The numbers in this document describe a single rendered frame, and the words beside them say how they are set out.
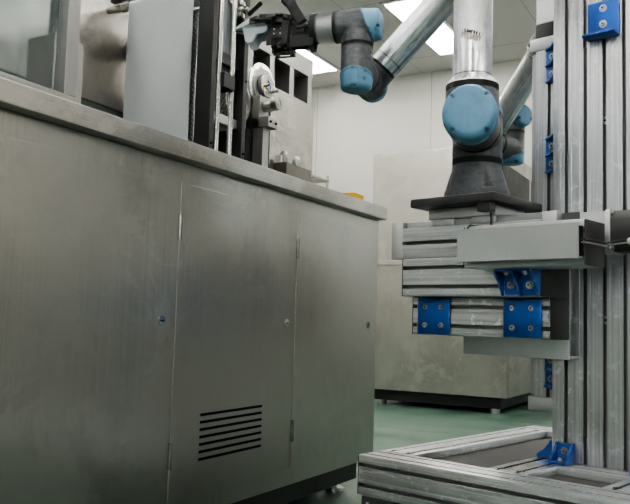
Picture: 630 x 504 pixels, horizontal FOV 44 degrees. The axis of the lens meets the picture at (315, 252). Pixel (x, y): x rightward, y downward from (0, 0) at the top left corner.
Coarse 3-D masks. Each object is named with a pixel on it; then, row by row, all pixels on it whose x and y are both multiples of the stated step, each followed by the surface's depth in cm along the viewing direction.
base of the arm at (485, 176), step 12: (468, 156) 179; (480, 156) 178; (492, 156) 178; (456, 168) 181; (468, 168) 178; (480, 168) 177; (492, 168) 178; (456, 180) 179; (468, 180) 177; (480, 180) 177; (492, 180) 177; (504, 180) 179; (444, 192) 183; (456, 192) 178; (468, 192) 176; (480, 192) 175; (504, 192) 177
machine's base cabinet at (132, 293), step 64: (0, 128) 127; (64, 128) 138; (0, 192) 126; (64, 192) 138; (128, 192) 152; (192, 192) 169; (256, 192) 192; (0, 256) 126; (64, 256) 138; (128, 256) 152; (192, 256) 169; (256, 256) 191; (320, 256) 219; (0, 320) 126; (64, 320) 137; (128, 320) 151; (192, 320) 169; (256, 320) 190; (320, 320) 218; (0, 384) 125; (64, 384) 137; (128, 384) 151; (192, 384) 168; (256, 384) 190; (320, 384) 218; (0, 448) 125; (64, 448) 137; (128, 448) 151; (192, 448) 168; (256, 448) 189; (320, 448) 217
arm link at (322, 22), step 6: (318, 12) 182; (324, 12) 181; (330, 12) 180; (318, 18) 180; (324, 18) 180; (330, 18) 179; (318, 24) 180; (324, 24) 180; (330, 24) 179; (318, 30) 180; (324, 30) 180; (330, 30) 180; (318, 36) 181; (324, 36) 181; (330, 36) 180; (318, 42) 185; (324, 42) 183; (330, 42) 182
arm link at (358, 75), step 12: (348, 48) 178; (360, 48) 177; (372, 48) 179; (348, 60) 177; (360, 60) 177; (372, 60) 179; (348, 72) 177; (360, 72) 176; (372, 72) 179; (348, 84) 177; (360, 84) 177; (372, 84) 184
